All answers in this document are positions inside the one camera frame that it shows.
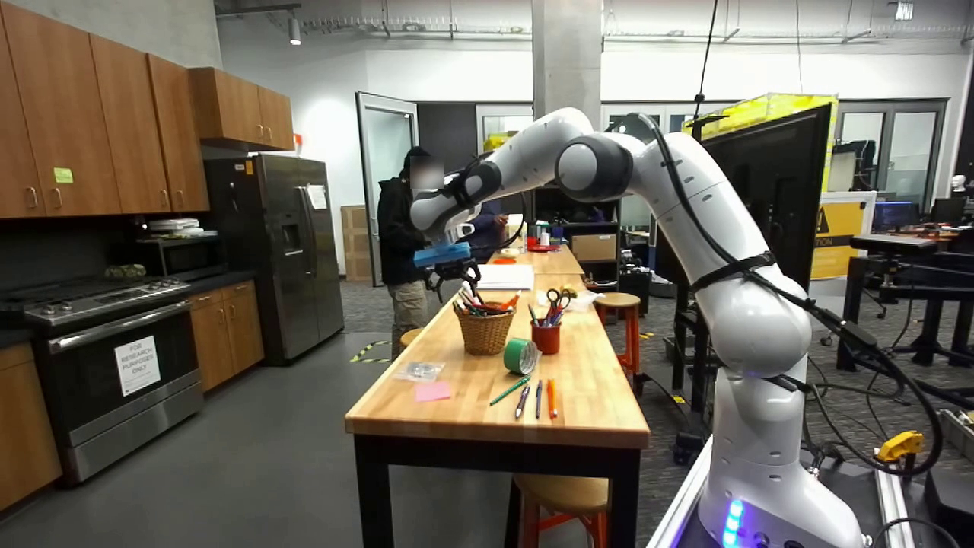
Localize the red mug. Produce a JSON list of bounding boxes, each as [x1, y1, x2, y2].
[[528, 318, 567, 360]]

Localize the wide wooden base cabinet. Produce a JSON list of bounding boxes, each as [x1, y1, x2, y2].
[[185, 277, 269, 395]]

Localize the person in black jacket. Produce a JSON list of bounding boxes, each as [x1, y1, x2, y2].
[[374, 143, 448, 360]]

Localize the black machine with yellow frame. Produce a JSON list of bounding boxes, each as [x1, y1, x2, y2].
[[687, 92, 841, 294]]

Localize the wicker basket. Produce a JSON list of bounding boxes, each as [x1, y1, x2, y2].
[[449, 294, 519, 357]]

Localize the yellow clamp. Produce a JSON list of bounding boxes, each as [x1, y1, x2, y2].
[[874, 428, 928, 468]]

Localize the white notice on oven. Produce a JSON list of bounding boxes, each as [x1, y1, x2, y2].
[[108, 333, 164, 398]]

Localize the green pen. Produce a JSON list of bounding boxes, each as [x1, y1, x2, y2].
[[486, 377, 534, 412]]

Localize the black workbench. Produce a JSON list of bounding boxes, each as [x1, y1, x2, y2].
[[838, 225, 974, 374]]

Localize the narrow wooden base cabinet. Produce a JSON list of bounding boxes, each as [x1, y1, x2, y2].
[[0, 338, 64, 518]]

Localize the green tape roll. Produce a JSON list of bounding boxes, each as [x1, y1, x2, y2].
[[500, 335, 543, 382]]

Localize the small wooden wall cabinet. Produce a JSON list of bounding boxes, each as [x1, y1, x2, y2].
[[185, 63, 297, 153]]

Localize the glass door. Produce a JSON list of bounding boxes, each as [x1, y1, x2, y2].
[[352, 90, 422, 291]]

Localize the black handled scissors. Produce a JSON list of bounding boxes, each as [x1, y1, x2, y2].
[[543, 282, 579, 330]]

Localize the wooden table with black legs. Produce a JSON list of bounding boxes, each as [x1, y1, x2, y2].
[[340, 240, 653, 548]]

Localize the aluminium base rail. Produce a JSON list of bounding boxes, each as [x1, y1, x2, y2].
[[645, 437, 717, 548], [874, 465, 920, 548]]

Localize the round wooden stool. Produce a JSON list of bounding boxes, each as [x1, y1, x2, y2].
[[508, 472, 615, 548], [591, 291, 645, 387]]

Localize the long wooden wall cabinets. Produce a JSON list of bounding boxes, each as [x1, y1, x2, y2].
[[0, 0, 214, 222]]

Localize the steel microwave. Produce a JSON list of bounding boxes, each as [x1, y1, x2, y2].
[[131, 225, 223, 281]]

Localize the steel oven range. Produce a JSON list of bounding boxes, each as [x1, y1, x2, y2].
[[17, 277, 206, 484]]

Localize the flat pink sticky note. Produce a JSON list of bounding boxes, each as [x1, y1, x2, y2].
[[412, 377, 459, 404]]

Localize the stainless steel refrigerator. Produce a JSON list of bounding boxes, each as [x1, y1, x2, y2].
[[204, 153, 346, 366]]

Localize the pale paper card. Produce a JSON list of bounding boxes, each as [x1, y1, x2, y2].
[[395, 357, 448, 387]]

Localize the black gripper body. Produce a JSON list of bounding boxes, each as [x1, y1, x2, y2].
[[441, 255, 494, 302]]

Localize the white paper stack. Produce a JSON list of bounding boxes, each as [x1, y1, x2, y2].
[[474, 258, 536, 296]]

